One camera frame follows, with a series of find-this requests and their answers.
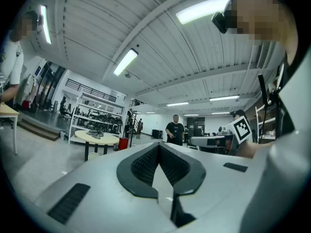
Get black head-worn camera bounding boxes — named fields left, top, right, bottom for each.
left=211, top=0, right=234, bottom=34

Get person's right forearm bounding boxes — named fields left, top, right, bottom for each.
left=235, top=139, right=274, bottom=159

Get grey crumpled cloth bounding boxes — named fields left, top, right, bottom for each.
left=86, top=129, right=105, bottom=139

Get black office chair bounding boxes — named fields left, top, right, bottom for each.
left=59, top=96, right=73, bottom=118

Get black stanchion post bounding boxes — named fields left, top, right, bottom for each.
left=127, top=127, right=137, bottom=148

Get white metal rack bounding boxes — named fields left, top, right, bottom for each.
left=254, top=100, right=277, bottom=142

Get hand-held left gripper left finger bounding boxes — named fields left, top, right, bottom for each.
left=116, top=143, right=160, bottom=200

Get white shelf unit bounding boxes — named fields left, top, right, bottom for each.
left=69, top=91, right=125, bottom=145

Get wooden steps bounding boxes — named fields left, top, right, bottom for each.
left=17, top=119, right=61, bottom=142

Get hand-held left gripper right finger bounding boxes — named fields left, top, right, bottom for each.
left=159, top=143, right=207, bottom=228

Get black balcony railing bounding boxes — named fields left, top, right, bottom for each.
left=65, top=78, right=118, bottom=103

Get clothes rack with garments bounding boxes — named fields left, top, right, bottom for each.
left=20, top=73, right=40, bottom=102

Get row of black backpack devices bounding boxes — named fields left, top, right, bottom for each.
left=86, top=113, right=124, bottom=133

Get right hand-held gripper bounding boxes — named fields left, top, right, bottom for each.
left=190, top=116, right=253, bottom=156

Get wooden desk with white legs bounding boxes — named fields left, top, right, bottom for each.
left=0, top=102, right=20, bottom=155

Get round wooden table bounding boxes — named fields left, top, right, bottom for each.
left=74, top=130, right=120, bottom=162

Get person's head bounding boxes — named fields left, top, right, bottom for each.
left=230, top=0, right=299, bottom=65

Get red bin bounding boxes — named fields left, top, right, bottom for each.
left=118, top=137, right=129, bottom=151

